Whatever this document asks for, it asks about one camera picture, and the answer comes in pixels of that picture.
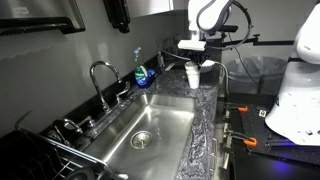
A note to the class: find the small chrome side faucet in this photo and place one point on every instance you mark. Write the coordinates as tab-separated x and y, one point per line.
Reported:
71	124

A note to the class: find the round black pan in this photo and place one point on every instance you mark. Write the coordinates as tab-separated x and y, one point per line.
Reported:
81	174

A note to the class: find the round metal drain strainer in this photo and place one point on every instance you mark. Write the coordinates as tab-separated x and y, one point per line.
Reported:
141	139

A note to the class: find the white cup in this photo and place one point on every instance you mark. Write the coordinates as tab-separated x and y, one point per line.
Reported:
194	80

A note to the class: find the green dish soap bottle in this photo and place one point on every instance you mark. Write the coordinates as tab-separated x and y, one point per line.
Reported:
140	74

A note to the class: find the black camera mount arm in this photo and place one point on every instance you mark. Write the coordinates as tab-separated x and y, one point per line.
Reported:
266	42

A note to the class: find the black metal bar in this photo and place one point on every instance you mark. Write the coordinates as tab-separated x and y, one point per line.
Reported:
280	143

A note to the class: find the grey paper towel dispenser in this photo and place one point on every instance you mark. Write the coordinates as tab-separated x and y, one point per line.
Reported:
36	15

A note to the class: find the blue sponge holder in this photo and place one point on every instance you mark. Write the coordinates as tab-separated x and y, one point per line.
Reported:
151	74

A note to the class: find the black perforated breadboard plate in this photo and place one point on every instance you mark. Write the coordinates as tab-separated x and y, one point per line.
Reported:
256	130

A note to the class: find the white sticker label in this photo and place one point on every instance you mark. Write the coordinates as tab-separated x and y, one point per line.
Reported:
262	113

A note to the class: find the trash bin with clear liner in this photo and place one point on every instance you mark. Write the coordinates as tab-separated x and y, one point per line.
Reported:
256	73

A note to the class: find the small grey bottle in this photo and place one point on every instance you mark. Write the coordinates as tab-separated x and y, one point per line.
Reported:
161	59

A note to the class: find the tall chrome gooseneck faucet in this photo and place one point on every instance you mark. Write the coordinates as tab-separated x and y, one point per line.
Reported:
100	86

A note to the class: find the black dish rack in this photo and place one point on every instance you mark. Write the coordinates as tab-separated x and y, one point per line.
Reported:
30	156

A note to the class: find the chrome soap pump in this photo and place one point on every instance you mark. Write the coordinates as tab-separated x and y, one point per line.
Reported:
89	121

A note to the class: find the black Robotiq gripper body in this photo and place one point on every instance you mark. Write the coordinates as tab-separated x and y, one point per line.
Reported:
197	55

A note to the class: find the large white container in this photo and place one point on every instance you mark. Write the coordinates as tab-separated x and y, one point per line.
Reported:
190	67

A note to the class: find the black hanging wall item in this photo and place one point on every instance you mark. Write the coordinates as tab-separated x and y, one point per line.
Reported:
117	15

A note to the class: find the flat grey utensil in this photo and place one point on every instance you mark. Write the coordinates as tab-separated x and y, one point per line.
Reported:
169	66

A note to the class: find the black stereo camera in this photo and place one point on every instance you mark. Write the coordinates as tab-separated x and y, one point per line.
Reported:
231	28

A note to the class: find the stainless steel sink basin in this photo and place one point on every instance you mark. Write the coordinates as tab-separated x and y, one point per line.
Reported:
156	133

